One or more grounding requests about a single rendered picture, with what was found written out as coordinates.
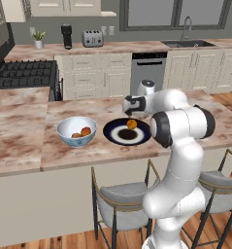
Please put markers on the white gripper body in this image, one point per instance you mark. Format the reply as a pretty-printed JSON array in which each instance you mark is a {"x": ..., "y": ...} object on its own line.
[{"x": 133, "y": 104}]

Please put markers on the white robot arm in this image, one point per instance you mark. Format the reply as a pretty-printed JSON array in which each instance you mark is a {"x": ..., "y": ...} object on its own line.
[{"x": 182, "y": 194}]

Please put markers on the dark blue and white plate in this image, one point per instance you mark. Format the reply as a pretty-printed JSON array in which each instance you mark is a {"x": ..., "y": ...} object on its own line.
[{"x": 120, "y": 137}]

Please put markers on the white and blue bowl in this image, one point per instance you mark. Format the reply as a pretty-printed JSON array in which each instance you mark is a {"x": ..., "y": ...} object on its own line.
[{"x": 69, "y": 128}]

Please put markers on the silver dishwasher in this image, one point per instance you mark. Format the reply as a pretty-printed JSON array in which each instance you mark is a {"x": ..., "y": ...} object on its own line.
[{"x": 149, "y": 73}]

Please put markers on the cream lower cupboards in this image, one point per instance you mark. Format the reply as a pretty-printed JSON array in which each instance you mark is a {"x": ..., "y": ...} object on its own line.
[
  {"x": 94, "y": 76},
  {"x": 201, "y": 69}
]

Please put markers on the silver toaster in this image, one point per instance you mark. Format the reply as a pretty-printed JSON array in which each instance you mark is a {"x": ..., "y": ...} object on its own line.
[{"x": 92, "y": 39}]

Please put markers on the dark sink basin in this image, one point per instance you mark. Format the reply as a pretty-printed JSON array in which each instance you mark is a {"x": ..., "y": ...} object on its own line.
[{"x": 187, "y": 43}]

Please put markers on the silver tap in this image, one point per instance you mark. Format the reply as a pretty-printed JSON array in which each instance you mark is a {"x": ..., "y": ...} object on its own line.
[{"x": 186, "y": 27}]

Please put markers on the grey cushioned bar stool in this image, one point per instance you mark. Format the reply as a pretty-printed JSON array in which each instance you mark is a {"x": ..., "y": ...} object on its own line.
[
  {"x": 221, "y": 191},
  {"x": 124, "y": 201}
]

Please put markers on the dark framed window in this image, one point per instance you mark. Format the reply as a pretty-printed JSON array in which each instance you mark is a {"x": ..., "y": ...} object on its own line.
[{"x": 175, "y": 13}]

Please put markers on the black gas hob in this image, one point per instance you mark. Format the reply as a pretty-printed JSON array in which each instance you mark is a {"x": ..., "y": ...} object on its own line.
[{"x": 23, "y": 73}]

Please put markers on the potted green plant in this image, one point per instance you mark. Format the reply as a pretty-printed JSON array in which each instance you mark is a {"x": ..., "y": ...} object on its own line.
[{"x": 39, "y": 39}]

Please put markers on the white wall socket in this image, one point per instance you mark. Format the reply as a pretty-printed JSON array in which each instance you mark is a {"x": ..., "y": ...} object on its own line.
[
  {"x": 103, "y": 30},
  {"x": 32, "y": 30},
  {"x": 111, "y": 30}
]

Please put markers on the cream wall cupboards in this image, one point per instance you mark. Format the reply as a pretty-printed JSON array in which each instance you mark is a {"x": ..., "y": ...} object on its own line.
[{"x": 62, "y": 8}]

